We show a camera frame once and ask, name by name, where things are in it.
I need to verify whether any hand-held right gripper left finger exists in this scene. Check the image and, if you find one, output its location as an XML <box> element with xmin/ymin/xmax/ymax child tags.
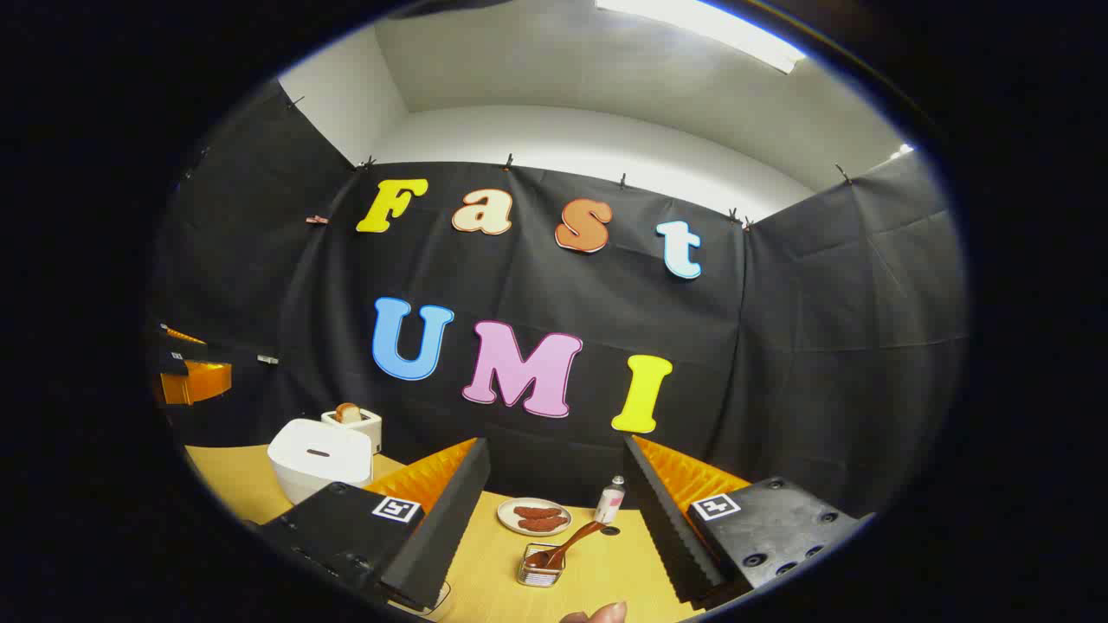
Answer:
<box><xmin>245</xmin><ymin>437</ymin><xmax>492</xmax><ymax>611</ymax></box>

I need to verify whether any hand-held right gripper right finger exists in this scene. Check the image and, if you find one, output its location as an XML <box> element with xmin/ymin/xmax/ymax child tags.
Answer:
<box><xmin>623</xmin><ymin>434</ymin><xmax>875</xmax><ymax>607</ymax></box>

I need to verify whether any shallow tray of rice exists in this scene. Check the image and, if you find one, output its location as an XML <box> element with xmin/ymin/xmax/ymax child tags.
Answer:
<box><xmin>388</xmin><ymin>581</ymin><xmax>452</xmax><ymax>620</ymax></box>

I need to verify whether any brown wooden spoon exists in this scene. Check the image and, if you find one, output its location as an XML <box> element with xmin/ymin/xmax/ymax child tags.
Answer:
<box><xmin>525</xmin><ymin>520</ymin><xmax>607</xmax><ymax>570</ymax></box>

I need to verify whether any wire chopstick holder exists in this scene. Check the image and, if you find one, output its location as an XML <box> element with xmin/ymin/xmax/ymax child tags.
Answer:
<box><xmin>517</xmin><ymin>543</ymin><xmax>567</xmax><ymax>588</ymax></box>

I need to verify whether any white rice cooker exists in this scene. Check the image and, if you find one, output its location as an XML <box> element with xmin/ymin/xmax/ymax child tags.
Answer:
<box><xmin>267</xmin><ymin>419</ymin><xmax>375</xmax><ymax>505</ymax></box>

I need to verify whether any white round plate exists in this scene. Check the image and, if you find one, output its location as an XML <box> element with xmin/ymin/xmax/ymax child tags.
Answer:
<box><xmin>497</xmin><ymin>498</ymin><xmax>573</xmax><ymax>537</ymax></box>

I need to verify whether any small clear bottle pink label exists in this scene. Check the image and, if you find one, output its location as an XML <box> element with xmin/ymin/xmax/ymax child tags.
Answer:
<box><xmin>595</xmin><ymin>475</ymin><xmax>626</xmax><ymax>525</ymax></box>

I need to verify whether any white toaster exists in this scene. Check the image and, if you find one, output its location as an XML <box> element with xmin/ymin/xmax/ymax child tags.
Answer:
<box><xmin>321</xmin><ymin>407</ymin><xmax>383</xmax><ymax>455</ymax></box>

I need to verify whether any black backdrop cloth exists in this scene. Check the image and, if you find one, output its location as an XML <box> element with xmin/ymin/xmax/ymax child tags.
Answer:
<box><xmin>147</xmin><ymin>78</ymin><xmax>970</xmax><ymax>520</ymax></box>

